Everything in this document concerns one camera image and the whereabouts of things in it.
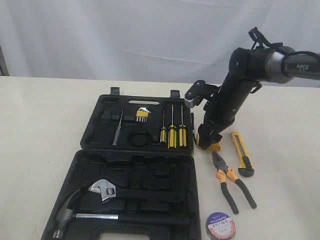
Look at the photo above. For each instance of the adjustable wrench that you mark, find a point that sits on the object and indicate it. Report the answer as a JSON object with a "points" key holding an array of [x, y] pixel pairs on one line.
{"points": [[108, 191]]}

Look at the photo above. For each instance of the small yellow black screwdriver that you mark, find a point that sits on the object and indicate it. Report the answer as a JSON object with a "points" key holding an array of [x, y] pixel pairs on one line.
{"points": [[163, 130]]}

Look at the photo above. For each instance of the white backdrop curtain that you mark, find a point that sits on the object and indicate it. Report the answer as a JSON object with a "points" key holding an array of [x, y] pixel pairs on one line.
{"points": [[146, 40]]}

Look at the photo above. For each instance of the yellow utility knife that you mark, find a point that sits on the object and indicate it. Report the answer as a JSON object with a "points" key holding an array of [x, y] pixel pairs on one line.
{"points": [[245, 168]]}

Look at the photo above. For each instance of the middle yellow black screwdriver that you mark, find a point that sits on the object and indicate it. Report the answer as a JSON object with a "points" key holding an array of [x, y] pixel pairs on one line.
{"points": [[172, 131]]}

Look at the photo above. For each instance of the electrical tape roll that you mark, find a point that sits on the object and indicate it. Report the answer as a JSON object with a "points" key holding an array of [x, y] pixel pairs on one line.
{"points": [[220, 226]]}

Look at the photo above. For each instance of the right yellow black screwdriver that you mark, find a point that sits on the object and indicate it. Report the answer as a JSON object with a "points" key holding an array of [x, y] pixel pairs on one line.
{"points": [[182, 130]]}

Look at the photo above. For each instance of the yellow tape measure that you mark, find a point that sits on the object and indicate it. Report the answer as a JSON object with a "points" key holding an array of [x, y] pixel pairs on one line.
{"points": [[213, 147]]}

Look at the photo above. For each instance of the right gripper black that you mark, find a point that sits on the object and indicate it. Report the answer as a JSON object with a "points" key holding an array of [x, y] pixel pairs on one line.
{"points": [[217, 118]]}

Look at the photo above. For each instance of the yellow hex key set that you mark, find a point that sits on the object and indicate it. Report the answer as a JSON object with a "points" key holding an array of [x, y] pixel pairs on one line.
{"points": [[142, 115]]}

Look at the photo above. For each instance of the black plastic tool case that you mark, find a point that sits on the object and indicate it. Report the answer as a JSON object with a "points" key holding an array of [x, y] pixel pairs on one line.
{"points": [[139, 161]]}

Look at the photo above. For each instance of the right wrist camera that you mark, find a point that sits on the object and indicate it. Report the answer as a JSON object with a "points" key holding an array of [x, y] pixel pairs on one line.
{"points": [[195, 96]]}

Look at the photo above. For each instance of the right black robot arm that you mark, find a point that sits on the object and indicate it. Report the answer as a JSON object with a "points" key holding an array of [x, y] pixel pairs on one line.
{"points": [[247, 70]]}

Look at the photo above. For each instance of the orange black combination pliers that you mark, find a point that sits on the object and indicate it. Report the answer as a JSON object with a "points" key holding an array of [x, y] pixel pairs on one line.
{"points": [[224, 172]]}

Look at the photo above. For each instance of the claw hammer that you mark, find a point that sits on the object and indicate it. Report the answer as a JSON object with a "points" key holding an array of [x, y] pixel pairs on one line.
{"points": [[66, 214]]}

